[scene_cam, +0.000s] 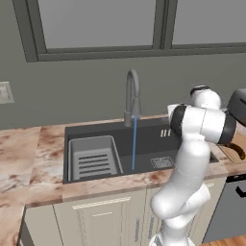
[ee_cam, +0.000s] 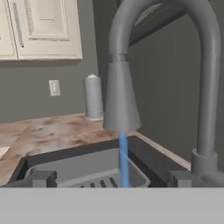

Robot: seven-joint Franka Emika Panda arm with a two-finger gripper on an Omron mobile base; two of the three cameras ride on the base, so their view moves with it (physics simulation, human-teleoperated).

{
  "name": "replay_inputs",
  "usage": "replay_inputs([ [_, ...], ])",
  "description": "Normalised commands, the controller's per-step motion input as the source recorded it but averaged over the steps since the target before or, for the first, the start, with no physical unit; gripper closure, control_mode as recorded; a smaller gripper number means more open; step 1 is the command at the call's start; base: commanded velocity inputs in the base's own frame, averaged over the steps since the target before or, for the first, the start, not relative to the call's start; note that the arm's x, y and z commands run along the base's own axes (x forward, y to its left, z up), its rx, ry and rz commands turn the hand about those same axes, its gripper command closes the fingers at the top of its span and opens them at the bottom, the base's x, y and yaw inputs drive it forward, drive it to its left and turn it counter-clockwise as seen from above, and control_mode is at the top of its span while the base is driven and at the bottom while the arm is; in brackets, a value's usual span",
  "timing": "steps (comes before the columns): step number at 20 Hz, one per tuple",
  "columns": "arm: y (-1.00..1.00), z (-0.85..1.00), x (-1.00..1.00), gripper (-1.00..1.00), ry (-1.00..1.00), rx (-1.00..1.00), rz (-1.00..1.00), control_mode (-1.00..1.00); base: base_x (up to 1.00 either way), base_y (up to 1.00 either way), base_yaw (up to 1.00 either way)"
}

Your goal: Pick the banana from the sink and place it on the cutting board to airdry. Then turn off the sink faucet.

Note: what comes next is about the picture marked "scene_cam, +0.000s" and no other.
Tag grey slotted sink basket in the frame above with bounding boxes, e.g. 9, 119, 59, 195
67, 135, 125, 183

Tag pale grey wall outlet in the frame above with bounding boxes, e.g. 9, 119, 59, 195
0, 81, 15, 105

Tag dark grey rounded appliance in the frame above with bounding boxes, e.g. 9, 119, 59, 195
226, 87, 246, 127

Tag black dishwasher handle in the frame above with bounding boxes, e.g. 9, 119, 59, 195
234, 184, 246, 199

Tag grey arched sink faucet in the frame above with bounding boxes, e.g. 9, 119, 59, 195
123, 68, 143, 128

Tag grey dishwasher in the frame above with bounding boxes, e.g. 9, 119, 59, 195
202, 174, 246, 245

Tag grey square sink drain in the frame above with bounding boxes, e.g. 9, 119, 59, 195
150, 156, 176, 170

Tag dark grey sink basin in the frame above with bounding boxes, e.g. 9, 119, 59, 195
62, 116, 221, 185

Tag grey framed window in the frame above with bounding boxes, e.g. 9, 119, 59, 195
12, 0, 246, 63

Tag wooden cutting board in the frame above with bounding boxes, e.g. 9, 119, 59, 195
218, 124, 246, 163

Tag grey cupboard door handle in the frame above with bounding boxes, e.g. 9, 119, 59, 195
148, 215, 156, 240
134, 217, 140, 243

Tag blue water stream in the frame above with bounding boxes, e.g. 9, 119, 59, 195
132, 115, 138, 171

